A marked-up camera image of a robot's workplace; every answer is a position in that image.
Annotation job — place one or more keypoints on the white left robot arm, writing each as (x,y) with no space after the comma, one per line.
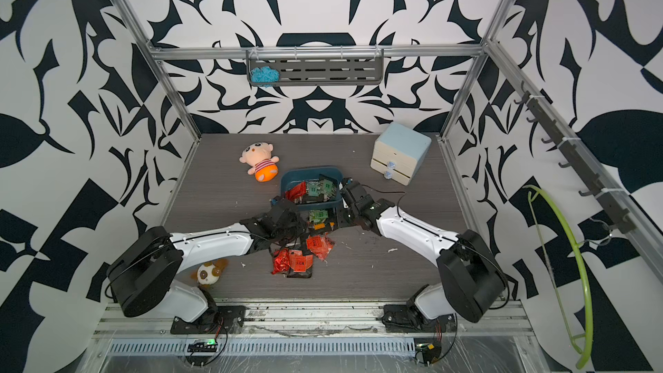
(144,279)

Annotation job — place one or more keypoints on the dark hook rail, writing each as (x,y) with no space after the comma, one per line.
(579,158)

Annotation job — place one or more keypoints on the cream blue mini drawer cabinet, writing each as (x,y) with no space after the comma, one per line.
(405,147)

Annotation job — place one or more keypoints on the teal plastic storage box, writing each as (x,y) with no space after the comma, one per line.
(293,177)

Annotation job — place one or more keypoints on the blue scrunchy sponge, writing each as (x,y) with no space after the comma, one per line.
(264,76)

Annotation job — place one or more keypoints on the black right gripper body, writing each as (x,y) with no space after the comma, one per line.
(345,216)

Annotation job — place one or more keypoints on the green label tea bag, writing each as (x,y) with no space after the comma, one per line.
(322,189)
(318,216)

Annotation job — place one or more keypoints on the red label tea bag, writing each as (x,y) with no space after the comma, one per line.
(300,264)
(320,246)

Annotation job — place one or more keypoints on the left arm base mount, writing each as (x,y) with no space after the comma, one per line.
(229,318)

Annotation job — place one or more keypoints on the plush baby doll toy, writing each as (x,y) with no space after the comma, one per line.
(261,161)

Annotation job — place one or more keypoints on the red foil tea bag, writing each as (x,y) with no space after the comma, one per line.
(281,261)

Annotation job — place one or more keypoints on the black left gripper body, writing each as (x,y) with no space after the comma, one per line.
(295,228)

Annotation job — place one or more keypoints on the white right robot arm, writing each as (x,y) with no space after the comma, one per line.
(471,280)

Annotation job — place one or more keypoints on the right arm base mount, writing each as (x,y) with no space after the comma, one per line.
(408,319)

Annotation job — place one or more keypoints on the grey wall shelf rack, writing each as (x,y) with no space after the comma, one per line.
(312,70)

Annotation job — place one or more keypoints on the brown white plush bear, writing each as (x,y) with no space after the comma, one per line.
(209,273)

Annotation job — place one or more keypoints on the small red tea bag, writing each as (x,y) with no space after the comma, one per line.
(297,193)

